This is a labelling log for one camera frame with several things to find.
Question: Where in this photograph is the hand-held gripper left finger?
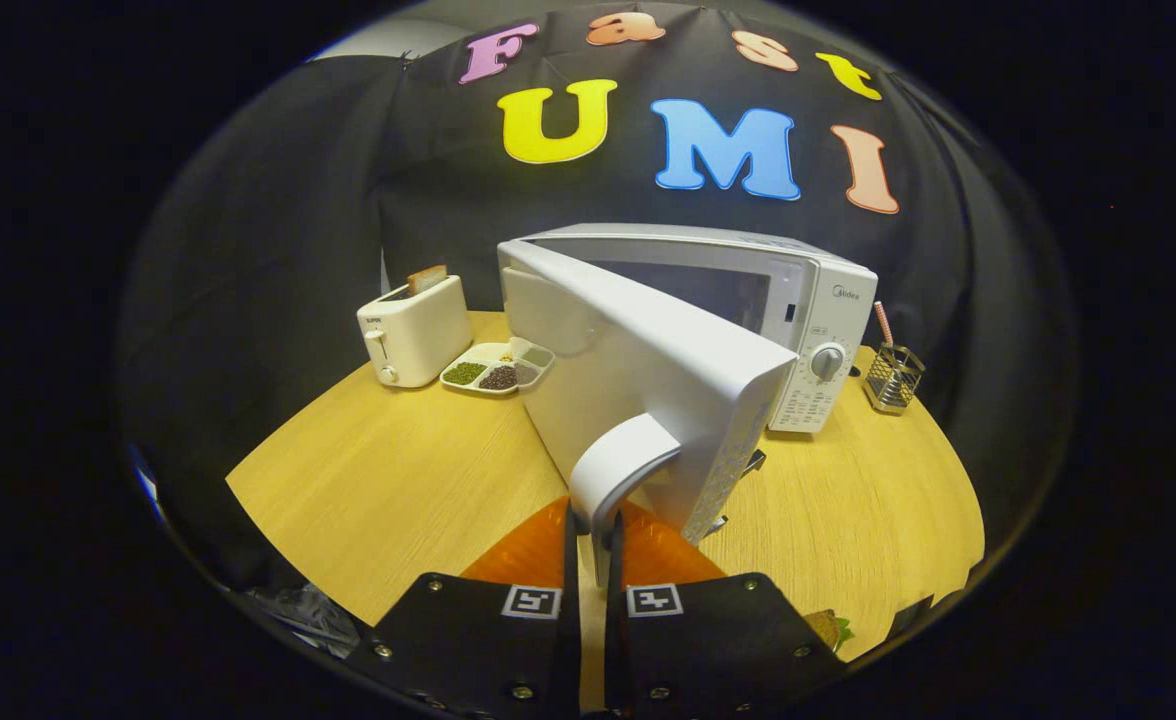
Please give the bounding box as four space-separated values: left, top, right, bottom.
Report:
346 497 583 720

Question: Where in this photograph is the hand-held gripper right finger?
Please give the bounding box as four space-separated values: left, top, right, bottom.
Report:
604 500 849 720

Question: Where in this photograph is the brown bread lettuce sandwich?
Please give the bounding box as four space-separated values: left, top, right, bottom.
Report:
806 608 855 653

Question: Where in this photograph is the white microwave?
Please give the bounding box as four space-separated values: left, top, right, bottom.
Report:
496 222 879 591

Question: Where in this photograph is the white divided bean tray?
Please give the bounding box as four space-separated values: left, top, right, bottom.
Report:
440 338 556 397

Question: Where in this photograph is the cream toaster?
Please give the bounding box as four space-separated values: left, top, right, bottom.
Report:
356 272 474 389

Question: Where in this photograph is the wire mesh holder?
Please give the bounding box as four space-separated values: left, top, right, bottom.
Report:
863 343 926 415

